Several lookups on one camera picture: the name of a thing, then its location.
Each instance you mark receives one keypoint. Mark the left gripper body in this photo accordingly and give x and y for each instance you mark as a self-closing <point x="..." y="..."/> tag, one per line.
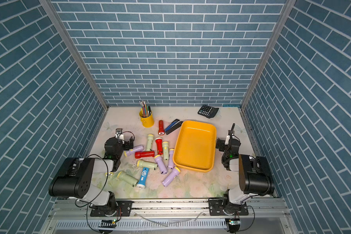
<point x="128" y="145"/>

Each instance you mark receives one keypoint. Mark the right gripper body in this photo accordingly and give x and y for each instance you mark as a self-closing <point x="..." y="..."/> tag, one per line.
<point x="221" y="144"/>

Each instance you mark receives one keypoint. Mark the green flashlight yellow button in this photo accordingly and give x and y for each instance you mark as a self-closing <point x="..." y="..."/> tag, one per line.
<point x="165" y="149"/>

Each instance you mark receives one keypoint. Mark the purple flashlight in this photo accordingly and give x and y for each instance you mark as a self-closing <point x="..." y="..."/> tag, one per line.
<point x="161" y="165"/>
<point x="130" y="152"/>
<point x="170" y="162"/>
<point x="174" y="173"/>

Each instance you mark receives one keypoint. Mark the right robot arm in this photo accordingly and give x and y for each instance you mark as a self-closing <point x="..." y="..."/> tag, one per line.
<point x="254" y="179"/>

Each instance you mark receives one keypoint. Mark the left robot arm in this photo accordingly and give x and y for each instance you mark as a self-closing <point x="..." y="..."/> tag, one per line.
<point x="73" y="179"/>

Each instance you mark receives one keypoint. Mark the red flashlight lying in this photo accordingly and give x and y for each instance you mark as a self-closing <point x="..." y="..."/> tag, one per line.
<point x="144" y="154"/>

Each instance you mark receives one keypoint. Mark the green flashlight lower middle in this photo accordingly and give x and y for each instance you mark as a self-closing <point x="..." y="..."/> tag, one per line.
<point x="147" y="164"/>

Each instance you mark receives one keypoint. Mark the green flashlight upright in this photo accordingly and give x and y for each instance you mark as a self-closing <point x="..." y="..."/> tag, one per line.
<point x="150" y="139"/>

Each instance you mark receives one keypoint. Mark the yellow plastic tray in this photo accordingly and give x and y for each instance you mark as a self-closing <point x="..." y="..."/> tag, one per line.
<point x="195" y="146"/>

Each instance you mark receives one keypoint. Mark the red flashlight white rim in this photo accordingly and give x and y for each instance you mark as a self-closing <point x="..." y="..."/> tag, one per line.
<point x="159" y="142"/>

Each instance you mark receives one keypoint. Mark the yellow pen cup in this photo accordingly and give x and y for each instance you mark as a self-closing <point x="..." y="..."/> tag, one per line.
<point x="147" y="122"/>

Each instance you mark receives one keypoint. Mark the black calculator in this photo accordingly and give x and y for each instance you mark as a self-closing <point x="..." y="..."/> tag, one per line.
<point x="208" y="111"/>

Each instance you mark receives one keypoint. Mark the green flashlight lower left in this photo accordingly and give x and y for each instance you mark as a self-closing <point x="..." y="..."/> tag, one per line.
<point x="127" y="178"/>

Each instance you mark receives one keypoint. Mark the small red flashlight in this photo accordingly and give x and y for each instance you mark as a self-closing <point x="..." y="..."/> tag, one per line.
<point x="161" y="131"/>

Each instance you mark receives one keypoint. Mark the blue white flashlight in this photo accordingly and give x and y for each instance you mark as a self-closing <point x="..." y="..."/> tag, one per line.
<point x="143" y="176"/>

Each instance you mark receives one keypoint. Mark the pens in cup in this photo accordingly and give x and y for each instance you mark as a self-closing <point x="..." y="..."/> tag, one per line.
<point x="145" y="109"/>

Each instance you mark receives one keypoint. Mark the blue black stapler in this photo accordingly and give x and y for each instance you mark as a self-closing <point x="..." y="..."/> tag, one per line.
<point x="173" y="126"/>

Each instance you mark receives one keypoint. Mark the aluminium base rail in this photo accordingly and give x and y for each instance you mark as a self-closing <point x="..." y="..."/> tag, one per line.
<point x="174" y="216"/>

